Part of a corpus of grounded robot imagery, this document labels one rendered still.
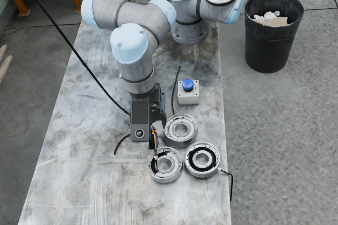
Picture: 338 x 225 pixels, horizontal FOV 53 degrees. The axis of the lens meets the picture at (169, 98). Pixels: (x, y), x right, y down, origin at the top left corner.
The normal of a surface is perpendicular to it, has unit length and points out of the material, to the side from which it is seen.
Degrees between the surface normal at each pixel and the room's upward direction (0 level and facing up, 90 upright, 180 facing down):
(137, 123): 29
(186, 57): 0
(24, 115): 0
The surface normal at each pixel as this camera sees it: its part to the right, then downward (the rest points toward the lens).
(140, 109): -0.07, -0.16
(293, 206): -0.11, -0.61
